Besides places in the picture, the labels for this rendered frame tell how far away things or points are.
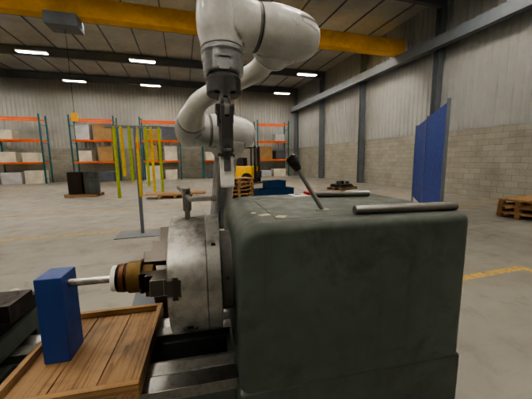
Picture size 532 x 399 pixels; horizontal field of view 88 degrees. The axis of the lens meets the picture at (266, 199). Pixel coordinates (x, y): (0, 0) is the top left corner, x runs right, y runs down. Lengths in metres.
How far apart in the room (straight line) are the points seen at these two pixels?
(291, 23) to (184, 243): 0.55
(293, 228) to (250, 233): 0.09
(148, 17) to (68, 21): 2.36
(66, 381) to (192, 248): 0.42
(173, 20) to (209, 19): 11.07
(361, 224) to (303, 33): 0.45
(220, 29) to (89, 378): 0.83
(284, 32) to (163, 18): 11.10
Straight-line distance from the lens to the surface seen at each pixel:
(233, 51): 0.64
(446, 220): 0.81
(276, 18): 0.70
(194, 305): 0.70
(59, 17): 11.93
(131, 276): 0.82
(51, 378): 0.93
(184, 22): 11.73
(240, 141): 1.16
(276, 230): 0.59
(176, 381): 0.82
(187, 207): 0.75
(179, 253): 0.69
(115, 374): 0.86
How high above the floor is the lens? 1.39
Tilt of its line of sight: 8 degrees down
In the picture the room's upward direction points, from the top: 1 degrees counter-clockwise
